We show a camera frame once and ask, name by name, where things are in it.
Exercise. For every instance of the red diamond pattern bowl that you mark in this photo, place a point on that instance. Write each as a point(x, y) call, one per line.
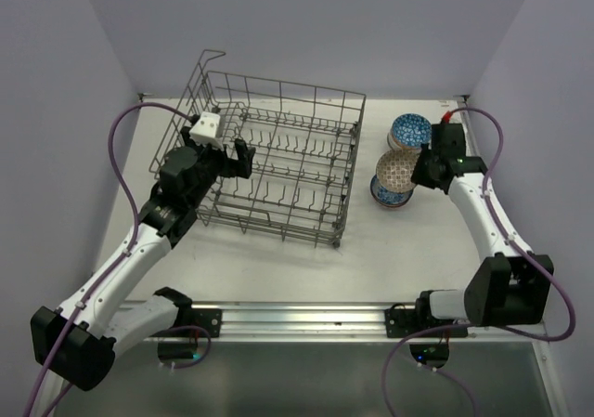
point(409, 131)

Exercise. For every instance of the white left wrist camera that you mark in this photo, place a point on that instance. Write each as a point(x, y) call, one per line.
point(208, 130)

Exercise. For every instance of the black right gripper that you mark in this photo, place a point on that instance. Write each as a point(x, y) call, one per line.
point(419, 175)

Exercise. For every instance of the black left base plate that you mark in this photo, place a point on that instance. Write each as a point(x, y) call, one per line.
point(209, 319)

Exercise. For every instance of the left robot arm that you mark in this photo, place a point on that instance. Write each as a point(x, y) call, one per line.
point(81, 338)

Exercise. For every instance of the grey wire dish rack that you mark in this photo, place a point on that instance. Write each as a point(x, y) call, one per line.
point(305, 139)

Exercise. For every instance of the aluminium mounting rail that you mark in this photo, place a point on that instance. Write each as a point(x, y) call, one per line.
point(301, 319)

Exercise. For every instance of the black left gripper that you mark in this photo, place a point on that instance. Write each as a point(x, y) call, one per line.
point(234, 167)

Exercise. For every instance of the brown patterned bowl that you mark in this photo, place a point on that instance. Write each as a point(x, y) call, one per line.
point(394, 170)

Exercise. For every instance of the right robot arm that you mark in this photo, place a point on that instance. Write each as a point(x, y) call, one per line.
point(507, 289)

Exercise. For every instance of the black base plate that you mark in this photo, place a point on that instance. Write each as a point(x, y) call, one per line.
point(209, 319)
point(400, 321)

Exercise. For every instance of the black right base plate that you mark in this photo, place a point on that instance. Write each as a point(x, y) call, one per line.
point(400, 321)

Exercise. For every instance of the blue floral bowl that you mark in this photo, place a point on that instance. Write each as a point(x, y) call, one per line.
point(387, 198)

